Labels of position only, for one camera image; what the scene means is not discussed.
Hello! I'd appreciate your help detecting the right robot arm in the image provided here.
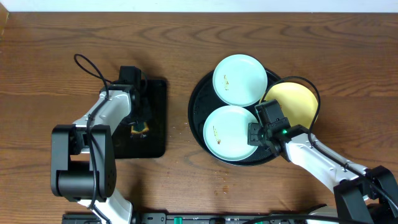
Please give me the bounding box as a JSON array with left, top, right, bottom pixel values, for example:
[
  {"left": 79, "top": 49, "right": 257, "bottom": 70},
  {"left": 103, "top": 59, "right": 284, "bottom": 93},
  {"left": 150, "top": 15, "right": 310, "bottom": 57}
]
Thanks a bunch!
[{"left": 248, "top": 121, "right": 397, "bottom": 223}]

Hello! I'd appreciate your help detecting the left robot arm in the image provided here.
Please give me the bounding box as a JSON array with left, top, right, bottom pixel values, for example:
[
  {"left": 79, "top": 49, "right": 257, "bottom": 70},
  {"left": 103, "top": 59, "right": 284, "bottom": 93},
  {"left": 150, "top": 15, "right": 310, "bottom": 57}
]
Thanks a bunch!
[{"left": 50, "top": 84, "right": 141, "bottom": 223}]

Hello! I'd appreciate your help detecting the yellow green sponge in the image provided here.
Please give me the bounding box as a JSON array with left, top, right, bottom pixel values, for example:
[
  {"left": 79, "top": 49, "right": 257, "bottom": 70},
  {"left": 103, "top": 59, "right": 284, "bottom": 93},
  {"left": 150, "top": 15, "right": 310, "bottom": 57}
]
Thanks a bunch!
[{"left": 131, "top": 122, "right": 149, "bottom": 134}]

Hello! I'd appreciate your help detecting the black rectangular tray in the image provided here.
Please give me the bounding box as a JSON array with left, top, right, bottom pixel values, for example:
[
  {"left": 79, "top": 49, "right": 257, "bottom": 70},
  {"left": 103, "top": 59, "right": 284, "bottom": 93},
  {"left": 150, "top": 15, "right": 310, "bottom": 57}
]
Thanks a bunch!
[{"left": 112, "top": 80, "right": 167, "bottom": 159}]

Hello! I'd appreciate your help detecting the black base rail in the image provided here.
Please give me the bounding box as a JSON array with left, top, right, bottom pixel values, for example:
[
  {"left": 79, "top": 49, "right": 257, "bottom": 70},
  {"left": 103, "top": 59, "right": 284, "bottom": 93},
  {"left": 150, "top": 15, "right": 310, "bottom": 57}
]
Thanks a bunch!
[{"left": 62, "top": 211, "right": 343, "bottom": 224}]

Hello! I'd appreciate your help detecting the light blue plate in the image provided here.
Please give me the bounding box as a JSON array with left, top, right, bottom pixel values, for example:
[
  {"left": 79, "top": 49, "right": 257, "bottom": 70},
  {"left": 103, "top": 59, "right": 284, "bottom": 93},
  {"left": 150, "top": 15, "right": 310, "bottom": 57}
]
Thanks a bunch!
[
  {"left": 203, "top": 105, "right": 257, "bottom": 161},
  {"left": 212, "top": 54, "right": 268, "bottom": 107}
]

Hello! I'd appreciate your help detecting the yellow plate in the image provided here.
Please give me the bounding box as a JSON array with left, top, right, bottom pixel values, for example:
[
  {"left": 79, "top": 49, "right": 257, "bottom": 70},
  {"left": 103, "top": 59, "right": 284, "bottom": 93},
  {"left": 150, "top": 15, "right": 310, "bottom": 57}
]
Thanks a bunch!
[{"left": 264, "top": 82, "right": 318, "bottom": 129}]

